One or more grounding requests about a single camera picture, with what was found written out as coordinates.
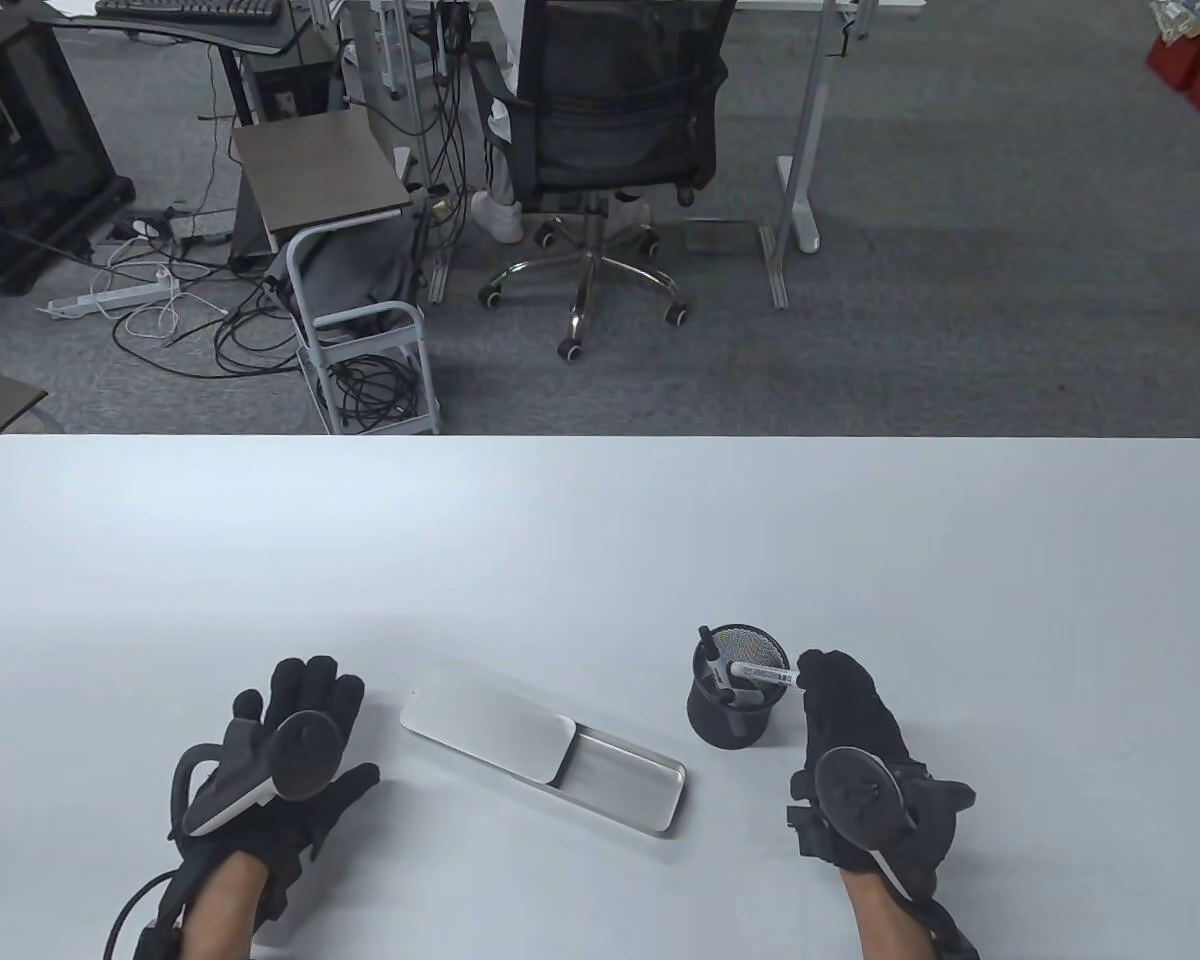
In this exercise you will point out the person's left hand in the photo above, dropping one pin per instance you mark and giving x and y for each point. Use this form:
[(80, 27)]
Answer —
[(320, 690)]

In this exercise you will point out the person's right hand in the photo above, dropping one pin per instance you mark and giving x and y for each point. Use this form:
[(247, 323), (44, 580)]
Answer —
[(845, 700)]

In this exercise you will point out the white marker pen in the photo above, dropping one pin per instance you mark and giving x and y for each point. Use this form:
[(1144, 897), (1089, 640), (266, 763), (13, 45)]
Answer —
[(760, 673), (717, 665)]

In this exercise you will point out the silver sliding box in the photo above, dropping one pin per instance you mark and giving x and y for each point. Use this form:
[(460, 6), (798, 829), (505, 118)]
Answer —
[(500, 725)]

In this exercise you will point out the person's right forearm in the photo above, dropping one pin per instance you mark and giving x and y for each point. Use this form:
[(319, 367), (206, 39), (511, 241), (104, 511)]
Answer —
[(885, 920)]

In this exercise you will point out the person's left forearm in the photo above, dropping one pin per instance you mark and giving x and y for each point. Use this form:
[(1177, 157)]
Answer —
[(225, 910)]

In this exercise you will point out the black and white hand controller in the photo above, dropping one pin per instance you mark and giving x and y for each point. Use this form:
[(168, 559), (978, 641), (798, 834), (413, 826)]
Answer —
[(855, 795), (305, 755)]

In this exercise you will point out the black mesh pen holder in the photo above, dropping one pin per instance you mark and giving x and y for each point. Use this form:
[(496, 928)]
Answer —
[(730, 722)]

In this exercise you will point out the white rolling cart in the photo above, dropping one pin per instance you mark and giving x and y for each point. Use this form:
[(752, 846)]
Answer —
[(370, 320)]

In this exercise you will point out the grey bag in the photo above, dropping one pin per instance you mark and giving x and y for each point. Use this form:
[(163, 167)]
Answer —
[(345, 270)]

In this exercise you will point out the white power strip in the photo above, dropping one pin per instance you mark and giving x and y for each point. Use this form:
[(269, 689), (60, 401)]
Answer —
[(110, 298)]

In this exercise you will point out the brown top side table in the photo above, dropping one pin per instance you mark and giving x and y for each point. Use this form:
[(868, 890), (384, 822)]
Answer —
[(320, 165)]

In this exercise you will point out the black cabinet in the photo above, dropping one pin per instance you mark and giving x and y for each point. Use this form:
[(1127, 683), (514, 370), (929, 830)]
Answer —
[(20, 150)]

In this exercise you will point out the black mesh office chair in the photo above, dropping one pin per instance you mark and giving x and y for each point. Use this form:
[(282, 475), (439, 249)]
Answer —
[(610, 110)]

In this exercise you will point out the black desk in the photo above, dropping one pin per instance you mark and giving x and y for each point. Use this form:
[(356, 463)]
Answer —
[(250, 40)]

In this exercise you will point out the black keyboard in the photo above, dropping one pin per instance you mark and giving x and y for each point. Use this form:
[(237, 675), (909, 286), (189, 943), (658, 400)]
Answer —
[(185, 8)]

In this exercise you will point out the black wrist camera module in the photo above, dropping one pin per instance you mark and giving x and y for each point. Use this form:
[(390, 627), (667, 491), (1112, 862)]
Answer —
[(157, 942), (950, 935)]

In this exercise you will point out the white desk frame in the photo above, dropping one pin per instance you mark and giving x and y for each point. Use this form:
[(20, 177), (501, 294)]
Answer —
[(798, 190), (415, 120)]

